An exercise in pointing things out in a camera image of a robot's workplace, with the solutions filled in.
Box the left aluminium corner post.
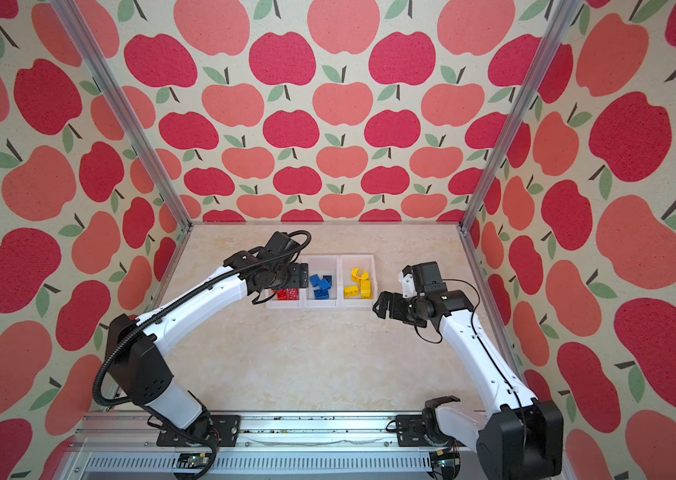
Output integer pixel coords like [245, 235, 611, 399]
[50, 1, 193, 233]

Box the left white plastic bin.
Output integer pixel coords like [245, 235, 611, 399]
[265, 289, 306, 310]

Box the round yellow lego piece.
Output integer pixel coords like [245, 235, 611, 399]
[351, 268, 370, 284]

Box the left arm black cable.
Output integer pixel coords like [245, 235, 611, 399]
[93, 229, 313, 475]

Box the middle white plastic bin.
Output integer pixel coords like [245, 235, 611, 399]
[304, 255, 340, 309]

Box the white plastic bin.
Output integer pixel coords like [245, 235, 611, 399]
[265, 289, 306, 310]
[304, 255, 340, 309]
[338, 254, 378, 310]

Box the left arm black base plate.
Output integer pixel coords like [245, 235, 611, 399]
[156, 413, 241, 448]

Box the red lego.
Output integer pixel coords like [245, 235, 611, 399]
[277, 289, 300, 301]

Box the right aluminium corner post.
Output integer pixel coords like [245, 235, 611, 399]
[458, 0, 584, 237]

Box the aluminium front rail frame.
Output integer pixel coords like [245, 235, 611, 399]
[52, 409, 573, 480]

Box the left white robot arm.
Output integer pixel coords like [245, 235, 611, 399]
[92, 230, 312, 446]

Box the aluminium corner post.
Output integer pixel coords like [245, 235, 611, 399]
[50, 1, 193, 233]
[458, 0, 584, 237]

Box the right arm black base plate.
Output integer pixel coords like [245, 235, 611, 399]
[393, 414, 432, 447]

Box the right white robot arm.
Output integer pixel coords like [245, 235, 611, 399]
[373, 262, 564, 479]

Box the right white plastic bin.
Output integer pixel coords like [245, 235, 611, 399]
[338, 254, 378, 310]

